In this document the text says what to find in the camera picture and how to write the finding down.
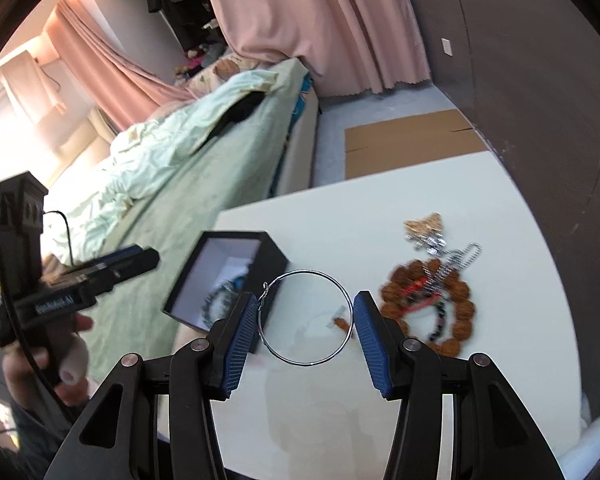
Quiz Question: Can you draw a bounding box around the small brown bead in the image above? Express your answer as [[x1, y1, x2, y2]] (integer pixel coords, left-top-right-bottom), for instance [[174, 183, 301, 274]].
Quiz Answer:
[[331, 310, 354, 337]]

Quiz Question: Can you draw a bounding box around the light green duvet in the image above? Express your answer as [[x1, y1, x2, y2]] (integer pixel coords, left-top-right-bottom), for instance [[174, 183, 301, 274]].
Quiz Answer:
[[45, 67, 283, 213]]

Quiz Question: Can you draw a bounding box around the person's left hand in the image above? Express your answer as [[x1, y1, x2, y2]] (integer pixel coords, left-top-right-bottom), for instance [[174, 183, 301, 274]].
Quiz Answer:
[[2, 312, 94, 407]]

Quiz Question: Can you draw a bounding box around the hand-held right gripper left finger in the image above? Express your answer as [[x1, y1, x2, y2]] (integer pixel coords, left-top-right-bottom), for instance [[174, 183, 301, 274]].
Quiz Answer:
[[45, 290, 258, 480]]

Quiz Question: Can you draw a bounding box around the silver ball chain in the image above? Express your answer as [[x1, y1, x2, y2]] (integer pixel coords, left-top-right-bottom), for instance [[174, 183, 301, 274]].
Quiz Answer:
[[405, 232, 482, 286]]

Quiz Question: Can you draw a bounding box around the bear print pillow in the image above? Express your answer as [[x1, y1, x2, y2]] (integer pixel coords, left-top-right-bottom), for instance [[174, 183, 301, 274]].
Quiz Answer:
[[185, 57, 262, 97]]

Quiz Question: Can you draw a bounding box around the red string bracelet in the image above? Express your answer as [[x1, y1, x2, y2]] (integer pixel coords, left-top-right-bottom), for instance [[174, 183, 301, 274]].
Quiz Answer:
[[399, 280, 442, 312]]

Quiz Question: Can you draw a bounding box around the draped pink curtain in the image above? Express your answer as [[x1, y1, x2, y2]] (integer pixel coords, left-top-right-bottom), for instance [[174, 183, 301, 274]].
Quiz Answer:
[[55, 0, 193, 132]]

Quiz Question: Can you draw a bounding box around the large brown bead bracelet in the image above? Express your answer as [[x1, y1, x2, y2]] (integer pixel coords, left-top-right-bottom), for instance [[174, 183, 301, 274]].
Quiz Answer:
[[380, 258, 477, 357]]

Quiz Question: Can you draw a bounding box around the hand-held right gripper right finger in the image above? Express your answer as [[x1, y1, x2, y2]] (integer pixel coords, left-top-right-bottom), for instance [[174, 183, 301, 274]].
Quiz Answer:
[[352, 290, 566, 480]]

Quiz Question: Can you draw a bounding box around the large silver hoop earring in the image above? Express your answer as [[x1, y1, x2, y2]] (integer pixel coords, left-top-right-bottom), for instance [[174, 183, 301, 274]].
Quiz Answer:
[[259, 269, 355, 366]]

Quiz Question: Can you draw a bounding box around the black jewelry box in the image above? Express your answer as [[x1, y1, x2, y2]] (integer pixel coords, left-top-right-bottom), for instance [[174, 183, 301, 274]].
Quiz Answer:
[[161, 230, 290, 356]]

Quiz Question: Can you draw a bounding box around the wide pink curtain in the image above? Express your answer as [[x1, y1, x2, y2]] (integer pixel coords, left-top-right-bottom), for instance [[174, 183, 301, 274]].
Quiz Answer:
[[192, 0, 432, 97]]

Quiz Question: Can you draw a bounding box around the bed with green sheet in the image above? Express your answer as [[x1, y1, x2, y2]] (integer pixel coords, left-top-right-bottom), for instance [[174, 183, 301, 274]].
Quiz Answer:
[[42, 57, 322, 378]]

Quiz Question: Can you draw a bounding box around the black bead bracelet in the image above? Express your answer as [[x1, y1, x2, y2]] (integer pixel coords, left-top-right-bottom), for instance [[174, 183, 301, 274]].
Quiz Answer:
[[426, 302, 455, 345]]

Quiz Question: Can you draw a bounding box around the white plastic object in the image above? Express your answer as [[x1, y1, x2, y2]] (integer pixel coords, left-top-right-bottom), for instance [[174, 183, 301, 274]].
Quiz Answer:
[[560, 395, 600, 480]]

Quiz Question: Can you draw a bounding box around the gold butterfly ornament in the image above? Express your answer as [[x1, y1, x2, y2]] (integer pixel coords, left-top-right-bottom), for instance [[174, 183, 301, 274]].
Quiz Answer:
[[404, 214, 445, 236]]

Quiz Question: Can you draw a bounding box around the flat brown cardboard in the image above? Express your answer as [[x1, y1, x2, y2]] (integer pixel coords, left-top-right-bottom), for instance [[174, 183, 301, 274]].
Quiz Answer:
[[344, 109, 489, 180]]

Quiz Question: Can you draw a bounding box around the beige headboard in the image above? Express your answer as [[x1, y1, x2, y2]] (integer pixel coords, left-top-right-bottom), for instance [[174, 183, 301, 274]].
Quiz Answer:
[[45, 109, 117, 188]]

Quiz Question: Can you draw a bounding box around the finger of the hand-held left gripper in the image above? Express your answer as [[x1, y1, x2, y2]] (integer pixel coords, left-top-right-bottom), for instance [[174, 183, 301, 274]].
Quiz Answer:
[[40, 248, 160, 295], [55, 245, 143, 281]]

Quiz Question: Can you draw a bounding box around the hanging beige cloth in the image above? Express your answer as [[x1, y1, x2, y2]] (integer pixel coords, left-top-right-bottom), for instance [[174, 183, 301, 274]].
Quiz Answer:
[[0, 50, 67, 124]]

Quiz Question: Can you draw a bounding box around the pile of plush toys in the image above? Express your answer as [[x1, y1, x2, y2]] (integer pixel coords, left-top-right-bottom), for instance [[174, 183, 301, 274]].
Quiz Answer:
[[172, 42, 227, 86]]

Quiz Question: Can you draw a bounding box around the dark bead bracelet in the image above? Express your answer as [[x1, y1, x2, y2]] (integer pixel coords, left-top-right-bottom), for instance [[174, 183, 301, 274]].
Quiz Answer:
[[202, 275, 251, 330]]

